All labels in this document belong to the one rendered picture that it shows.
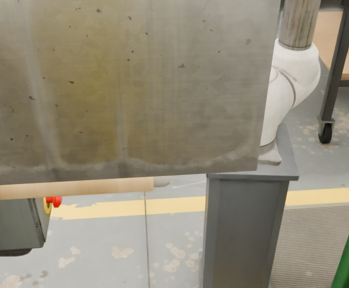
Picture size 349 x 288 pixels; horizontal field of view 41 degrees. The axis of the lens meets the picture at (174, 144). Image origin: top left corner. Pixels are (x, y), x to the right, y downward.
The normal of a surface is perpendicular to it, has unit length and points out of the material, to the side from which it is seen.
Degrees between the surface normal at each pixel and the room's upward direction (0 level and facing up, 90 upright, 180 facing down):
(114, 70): 90
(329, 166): 0
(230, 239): 90
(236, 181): 90
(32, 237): 90
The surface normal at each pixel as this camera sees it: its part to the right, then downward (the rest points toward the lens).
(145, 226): 0.00, -0.79
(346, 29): 0.06, 0.60
